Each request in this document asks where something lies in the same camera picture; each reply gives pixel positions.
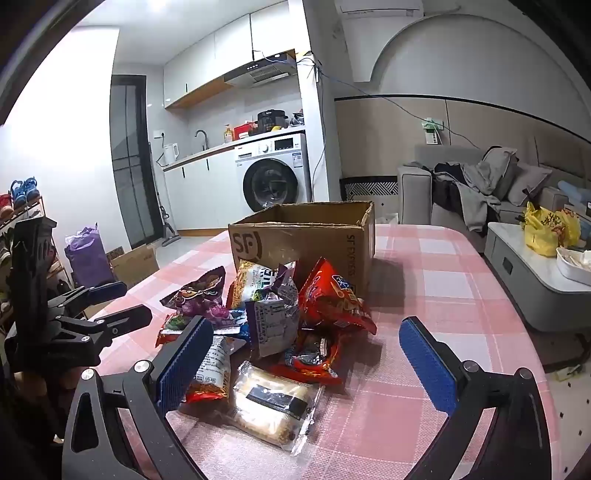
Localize black garment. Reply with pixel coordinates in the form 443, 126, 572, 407
431, 162, 467, 208

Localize white wall cabinets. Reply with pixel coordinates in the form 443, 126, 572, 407
163, 11, 310, 109

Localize white stick vacuum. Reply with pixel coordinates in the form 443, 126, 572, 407
148, 143, 178, 247

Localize red cookie packet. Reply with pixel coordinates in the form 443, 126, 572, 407
268, 330, 345, 386

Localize white kitchen base cabinet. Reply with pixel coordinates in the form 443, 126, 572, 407
163, 141, 241, 232

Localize blue shoes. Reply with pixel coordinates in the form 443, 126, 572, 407
10, 178, 41, 208

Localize white grey coffee table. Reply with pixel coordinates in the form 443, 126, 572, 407
485, 222, 591, 333

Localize purple plastic bag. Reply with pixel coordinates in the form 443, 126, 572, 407
65, 224, 116, 287

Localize red white snack packet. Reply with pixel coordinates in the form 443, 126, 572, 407
182, 335, 247, 404

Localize white rectangular container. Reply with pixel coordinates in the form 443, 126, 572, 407
555, 247, 591, 282

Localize wooden shoe rack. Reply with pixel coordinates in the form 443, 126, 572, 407
0, 196, 77, 333

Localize light blue cushion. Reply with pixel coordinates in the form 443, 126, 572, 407
556, 180, 591, 204

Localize black pressure cooker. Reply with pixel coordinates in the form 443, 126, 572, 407
256, 109, 290, 134

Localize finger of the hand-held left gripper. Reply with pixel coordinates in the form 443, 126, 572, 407
46, 281, 129, 320
44, 305, 153, 367

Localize yellow green noodle packet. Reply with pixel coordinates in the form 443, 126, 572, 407
226, 258, 298, 310

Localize large grey pillow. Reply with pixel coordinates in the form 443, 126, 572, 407
480, 147, 520, 199

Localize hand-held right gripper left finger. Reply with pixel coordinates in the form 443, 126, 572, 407
62, 316, 215, 480

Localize silver purple snack packet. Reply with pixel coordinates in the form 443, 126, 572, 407
245, 277, 303, 358

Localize grey sofa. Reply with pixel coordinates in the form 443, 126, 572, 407
397, 143, 591, 232

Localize red green snack packet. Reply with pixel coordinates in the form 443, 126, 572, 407
154, 313, 199, 348

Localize yellow plastic bag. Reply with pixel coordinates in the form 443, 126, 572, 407
522, 202, 581, 257

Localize silver range hood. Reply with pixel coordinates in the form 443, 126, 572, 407
224, 54, 298, 88

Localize white air conditioner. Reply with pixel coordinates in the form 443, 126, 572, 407
333, 0, 424, 18

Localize brown cardboard box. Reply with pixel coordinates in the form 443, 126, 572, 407
228, 200, 377, 301

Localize white green wall charger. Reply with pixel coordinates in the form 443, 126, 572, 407
421, 117, 445, 145

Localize small grey pillow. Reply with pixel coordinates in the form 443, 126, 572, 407
508, 161, 552, 206

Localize blue snack packet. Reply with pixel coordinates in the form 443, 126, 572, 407
213, 308, 252, 341

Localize small floor cardboard box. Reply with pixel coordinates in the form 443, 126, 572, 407
110, 244, 160, 287

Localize clear cake packet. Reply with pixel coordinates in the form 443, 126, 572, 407
228, 360, 326, 455

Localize large red snack packet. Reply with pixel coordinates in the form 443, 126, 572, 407
298, 257, 378, 335

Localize dark glass door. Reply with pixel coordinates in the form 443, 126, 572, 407
110, 74, 162, 250

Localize grey garment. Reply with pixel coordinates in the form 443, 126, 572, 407
455, 164, 502, 232

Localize black white patterned mat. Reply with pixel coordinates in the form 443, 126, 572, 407
339, 176, 399, 201

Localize white washing machine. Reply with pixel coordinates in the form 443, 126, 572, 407
233, 133, 312, 214

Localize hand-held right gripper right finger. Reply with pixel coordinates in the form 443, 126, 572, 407
398, 316, 555, 480

